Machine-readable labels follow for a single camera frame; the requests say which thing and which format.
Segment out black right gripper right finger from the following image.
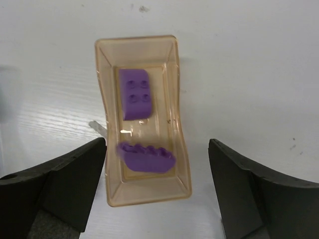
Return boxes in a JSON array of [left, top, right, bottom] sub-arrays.
[[208, 139, 319, 239]]

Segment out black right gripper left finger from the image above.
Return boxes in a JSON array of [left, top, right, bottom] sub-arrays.
[[0, 137, 107, 239]]

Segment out purple lego brick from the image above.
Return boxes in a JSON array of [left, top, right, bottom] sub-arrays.
[[117, 142, 176, 173], [119, 69, 153, 121]]

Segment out orange translucent plastic container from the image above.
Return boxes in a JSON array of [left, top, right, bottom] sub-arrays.
[[95, 35, 192, 207]]

